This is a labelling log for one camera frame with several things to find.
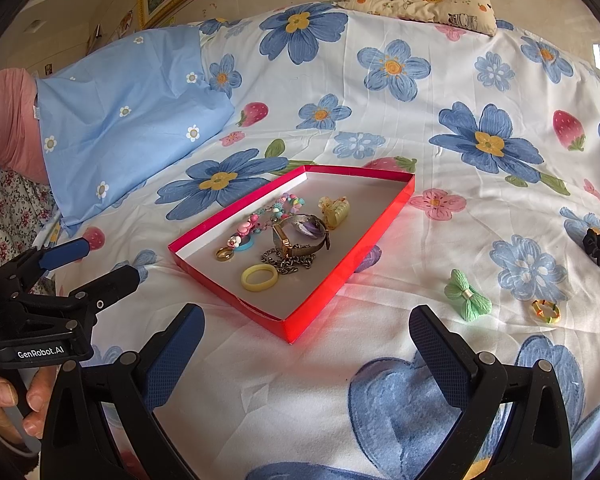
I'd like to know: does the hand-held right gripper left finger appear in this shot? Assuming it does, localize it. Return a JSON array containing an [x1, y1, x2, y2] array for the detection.
[[40, 302, 208, 480]]

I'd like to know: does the blue pillow with daisies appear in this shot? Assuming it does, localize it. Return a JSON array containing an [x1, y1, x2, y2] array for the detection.
[[32, 25, 237, 233]]

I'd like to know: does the yellow enamel ring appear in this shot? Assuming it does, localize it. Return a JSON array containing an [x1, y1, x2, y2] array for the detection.
[[529, 298, 562, 325]]

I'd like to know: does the floral strawberry bedsheet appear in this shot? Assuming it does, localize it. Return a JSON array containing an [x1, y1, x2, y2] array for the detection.
[[30, 2, 600, 480]]

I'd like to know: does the panda print pillow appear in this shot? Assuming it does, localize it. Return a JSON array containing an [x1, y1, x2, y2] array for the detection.
[[337, 0, 498, 37]]

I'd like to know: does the colourful bead bracelet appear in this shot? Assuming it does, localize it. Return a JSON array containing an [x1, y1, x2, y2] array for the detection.
[[272, 192, 307, 216]]

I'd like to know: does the purple rose ornament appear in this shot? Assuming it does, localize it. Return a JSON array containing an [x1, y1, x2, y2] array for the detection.
[[292, 215, 327, 239]]

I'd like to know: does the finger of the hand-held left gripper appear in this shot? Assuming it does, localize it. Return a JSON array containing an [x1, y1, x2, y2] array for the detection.
[[16, 265, 141, 332], [0, 237, 92, 297]]

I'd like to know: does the green knitted bow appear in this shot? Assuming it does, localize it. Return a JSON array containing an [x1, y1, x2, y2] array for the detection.
[[443, 268, 493, 322]]

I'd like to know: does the small-flower print cloth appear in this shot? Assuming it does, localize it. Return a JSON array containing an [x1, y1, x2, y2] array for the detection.
[[0, 167, 63, 293]]

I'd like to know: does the yellow plastic ring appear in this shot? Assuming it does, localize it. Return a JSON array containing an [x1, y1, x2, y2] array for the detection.
[[240, 263, 279, 293]]

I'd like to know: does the pink cloth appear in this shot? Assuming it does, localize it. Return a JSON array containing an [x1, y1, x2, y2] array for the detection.
[[0, 67, 52, 184]]

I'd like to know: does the red cardboard box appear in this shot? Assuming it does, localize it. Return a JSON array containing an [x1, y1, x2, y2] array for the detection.
[[168, 164, 415, 345]]

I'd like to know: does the pastel beaded bracelet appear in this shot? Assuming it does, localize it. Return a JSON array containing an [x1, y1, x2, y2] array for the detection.
[[230, 206, 281, 252]]

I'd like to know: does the yellow claw hair clip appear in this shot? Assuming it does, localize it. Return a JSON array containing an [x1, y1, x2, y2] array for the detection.
[[318, 196, 353, 230]]

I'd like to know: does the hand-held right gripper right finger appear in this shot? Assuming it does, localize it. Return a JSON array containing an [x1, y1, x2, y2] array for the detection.
[[409, 304, 588, 480]]

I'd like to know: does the black hair clip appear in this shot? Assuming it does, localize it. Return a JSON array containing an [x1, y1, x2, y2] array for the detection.
[[580, 228, 600, 270]]

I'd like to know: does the silver chain necklace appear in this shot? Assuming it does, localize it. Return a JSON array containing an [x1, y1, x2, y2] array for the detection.
[[259, 247, 317, 276]]

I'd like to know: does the gold mesh wristwatch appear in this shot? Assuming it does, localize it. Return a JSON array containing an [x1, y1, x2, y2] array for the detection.
[[271, 213, 331, 262]]

